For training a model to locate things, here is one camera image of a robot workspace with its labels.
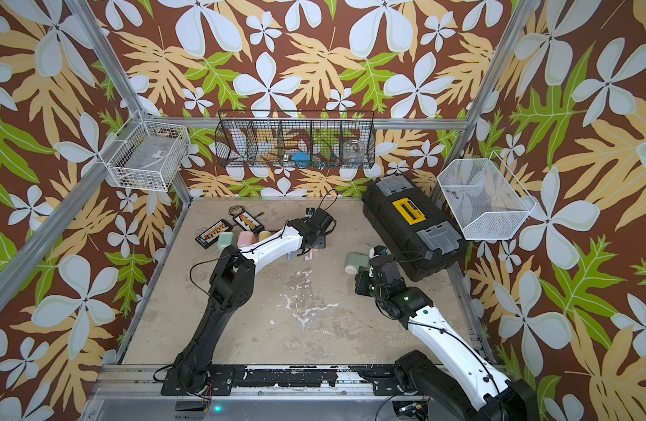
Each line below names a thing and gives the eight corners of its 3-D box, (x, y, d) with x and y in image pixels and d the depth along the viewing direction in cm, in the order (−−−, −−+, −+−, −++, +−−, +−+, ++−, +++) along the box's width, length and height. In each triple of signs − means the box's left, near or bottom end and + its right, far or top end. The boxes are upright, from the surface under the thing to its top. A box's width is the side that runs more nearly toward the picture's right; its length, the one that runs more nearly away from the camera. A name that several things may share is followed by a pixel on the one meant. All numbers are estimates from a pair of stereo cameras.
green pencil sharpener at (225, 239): (221, 256, 103) (215, 245, 97) (225, 242, 107) (219, 231, 101) (234, 256, 103) (229, 245, 97) (237, 242, 107) (233, 231, 101)
